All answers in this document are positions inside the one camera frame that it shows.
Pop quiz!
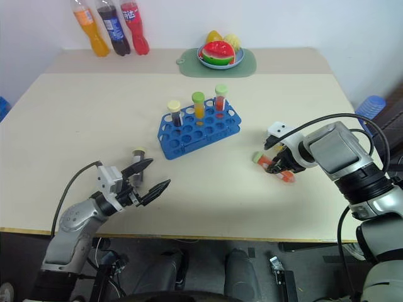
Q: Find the dark cola bottle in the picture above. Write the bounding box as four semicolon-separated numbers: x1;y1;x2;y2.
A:
94;0;132;57

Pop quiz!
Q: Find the black lower right cable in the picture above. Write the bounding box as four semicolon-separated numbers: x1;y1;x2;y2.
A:
336;204;363;301

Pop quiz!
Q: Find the blue test tube rack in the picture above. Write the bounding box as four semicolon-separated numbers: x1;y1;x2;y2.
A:
157;105;243;161

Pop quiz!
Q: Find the yellow toy pepper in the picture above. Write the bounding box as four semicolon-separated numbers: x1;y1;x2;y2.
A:
205;30;225;45

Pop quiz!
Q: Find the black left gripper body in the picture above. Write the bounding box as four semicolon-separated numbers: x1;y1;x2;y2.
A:
116;176;147;208

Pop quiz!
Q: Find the orange soda bottle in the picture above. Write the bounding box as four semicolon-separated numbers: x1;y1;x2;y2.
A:
71;0;111;58

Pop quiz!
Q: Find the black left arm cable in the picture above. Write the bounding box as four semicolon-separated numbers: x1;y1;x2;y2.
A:
50;160;103;237

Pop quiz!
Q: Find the dark brown furniture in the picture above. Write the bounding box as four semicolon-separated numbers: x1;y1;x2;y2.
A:
376;84;403;172

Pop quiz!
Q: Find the orange test tube green cap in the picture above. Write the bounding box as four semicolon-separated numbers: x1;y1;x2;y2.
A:
191;91;207;123

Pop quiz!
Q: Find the blue plastic crate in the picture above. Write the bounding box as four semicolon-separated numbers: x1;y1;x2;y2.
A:
0;96;12;123

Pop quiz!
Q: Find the dark test tube cream cap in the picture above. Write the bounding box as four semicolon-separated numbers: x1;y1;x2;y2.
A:
167;100;184;128

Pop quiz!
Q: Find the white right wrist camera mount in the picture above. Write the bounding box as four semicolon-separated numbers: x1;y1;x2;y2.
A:
266;121;304;151

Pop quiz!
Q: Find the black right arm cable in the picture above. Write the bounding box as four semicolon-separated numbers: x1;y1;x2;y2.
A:
276;113;392;173

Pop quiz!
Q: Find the metal caster bracket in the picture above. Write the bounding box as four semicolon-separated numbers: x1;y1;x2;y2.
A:
268;255;299;302

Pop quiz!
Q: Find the toy watermelon slice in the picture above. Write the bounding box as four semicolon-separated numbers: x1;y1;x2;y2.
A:
201;40;237;65

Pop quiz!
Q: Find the yellow toy pineapple piece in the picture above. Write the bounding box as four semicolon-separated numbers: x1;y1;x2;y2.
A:
222;33;244;51

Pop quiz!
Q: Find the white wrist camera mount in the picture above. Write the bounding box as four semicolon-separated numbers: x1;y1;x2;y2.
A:
266;121;304;151
96;164;125;203

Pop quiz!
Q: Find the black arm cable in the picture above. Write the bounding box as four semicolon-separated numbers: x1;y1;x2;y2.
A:
276;113;392;173
50;160;103;237

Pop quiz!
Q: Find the red test tube pale-green cap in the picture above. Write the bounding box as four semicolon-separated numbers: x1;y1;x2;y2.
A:
214;84;229;112

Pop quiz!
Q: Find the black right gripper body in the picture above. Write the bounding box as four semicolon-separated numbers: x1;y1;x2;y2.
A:
274;147;300;174

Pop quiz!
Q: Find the black curved base rim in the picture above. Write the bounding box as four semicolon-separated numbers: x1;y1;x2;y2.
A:
125;290;242;302

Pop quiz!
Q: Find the white shoe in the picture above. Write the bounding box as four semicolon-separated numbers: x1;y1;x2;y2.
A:
0;281;15;302

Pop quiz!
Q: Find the black stand frame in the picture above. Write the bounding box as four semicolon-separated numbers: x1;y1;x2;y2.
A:
89;238;130;302

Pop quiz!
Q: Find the dark rounded shape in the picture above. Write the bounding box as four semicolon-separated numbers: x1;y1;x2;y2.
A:
140;249;190;298
222;247;275;302

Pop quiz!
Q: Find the blue plate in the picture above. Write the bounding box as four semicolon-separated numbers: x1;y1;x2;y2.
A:
196;43;245;70

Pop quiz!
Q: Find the red soda bottle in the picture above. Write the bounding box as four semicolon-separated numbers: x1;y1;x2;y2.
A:
120;0;150;56

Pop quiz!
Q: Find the clear test tube cream cap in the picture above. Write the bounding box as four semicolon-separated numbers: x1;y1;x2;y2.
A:
131;147;149;187

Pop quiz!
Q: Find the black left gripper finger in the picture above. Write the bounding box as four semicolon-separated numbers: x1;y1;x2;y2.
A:
136;179;172;208
121;158;155;179

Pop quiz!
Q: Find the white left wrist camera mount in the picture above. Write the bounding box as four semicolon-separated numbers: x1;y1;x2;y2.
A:
96;164;125;203

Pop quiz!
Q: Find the red test tube green cap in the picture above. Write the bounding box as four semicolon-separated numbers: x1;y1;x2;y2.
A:
251;151;297;184

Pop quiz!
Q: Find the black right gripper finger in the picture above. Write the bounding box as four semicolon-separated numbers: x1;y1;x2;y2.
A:
266;158;283;175
263;134;280;151

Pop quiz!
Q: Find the green cutting mat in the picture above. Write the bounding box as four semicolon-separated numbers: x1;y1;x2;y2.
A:
176;47;258;79

